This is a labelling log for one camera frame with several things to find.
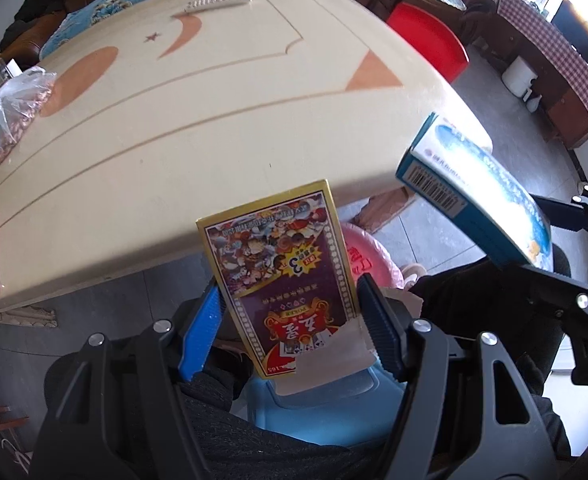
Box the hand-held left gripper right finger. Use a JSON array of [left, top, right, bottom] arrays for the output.
[[356, 274, 557, 480]]

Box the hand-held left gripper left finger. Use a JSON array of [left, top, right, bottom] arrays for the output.
[[31, 280, 225, 480]]

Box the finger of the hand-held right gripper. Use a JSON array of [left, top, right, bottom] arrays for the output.
[[506, 264, 588, 386], [536, 185, 588, 261]]

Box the pink lined trash bin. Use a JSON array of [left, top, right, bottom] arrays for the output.
[[341, 224, 405, 291]]

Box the blue white medicine box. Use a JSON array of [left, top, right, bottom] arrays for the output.
[[395, 112, 555, 268]]

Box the purple yellow playing card box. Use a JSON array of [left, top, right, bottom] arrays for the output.
[[196, 178, 377, 396]]

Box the beige slipper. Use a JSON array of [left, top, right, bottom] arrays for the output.
[[401, 264, 431, 289]]

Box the light blue plastic stool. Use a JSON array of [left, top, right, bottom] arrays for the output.
[[246, 360, 409, 448]]

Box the wooden tv cabinet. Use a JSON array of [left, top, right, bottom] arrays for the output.
[[474, 10, 588, 151]]

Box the brown cardboard box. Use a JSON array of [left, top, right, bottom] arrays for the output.
[[358, 186, 418, 235]]

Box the white ceramic jar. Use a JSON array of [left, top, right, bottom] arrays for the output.
[[501, 56, 540, 96]]

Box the checkered-cloth cabinet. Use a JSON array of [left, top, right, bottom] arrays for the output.
[[496, 0, 588, 118]]

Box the black television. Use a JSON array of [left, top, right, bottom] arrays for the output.
[[551, 0, 588, 68]]

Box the red plastic stool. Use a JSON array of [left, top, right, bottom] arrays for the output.
[[386, 2, 470, 83]]

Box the cream patterned table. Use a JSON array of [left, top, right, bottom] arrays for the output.
[[0, 0, 492, 318]]

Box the clear plastic bag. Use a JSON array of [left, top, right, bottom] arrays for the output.
[[0, 67, 57, 166]]

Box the white remote control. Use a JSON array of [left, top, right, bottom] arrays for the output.
[[184, 0, 252, 13]]

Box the dark cloth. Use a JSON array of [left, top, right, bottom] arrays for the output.
[[16, 0, 67, 26]]

